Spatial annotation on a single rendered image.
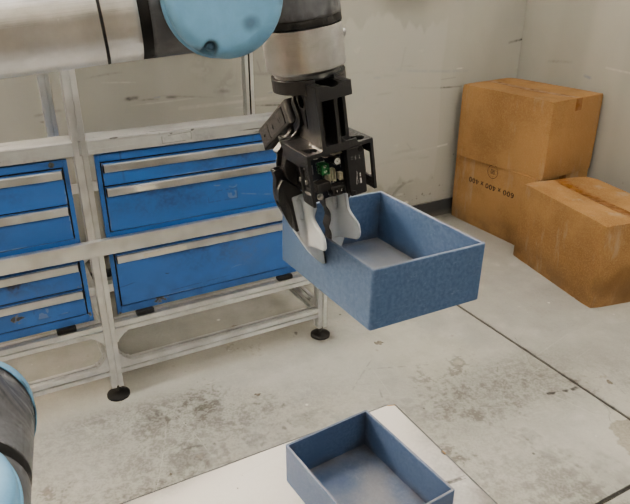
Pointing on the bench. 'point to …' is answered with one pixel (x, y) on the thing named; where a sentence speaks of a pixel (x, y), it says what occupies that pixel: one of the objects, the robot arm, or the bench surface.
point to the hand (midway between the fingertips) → (323, 248)
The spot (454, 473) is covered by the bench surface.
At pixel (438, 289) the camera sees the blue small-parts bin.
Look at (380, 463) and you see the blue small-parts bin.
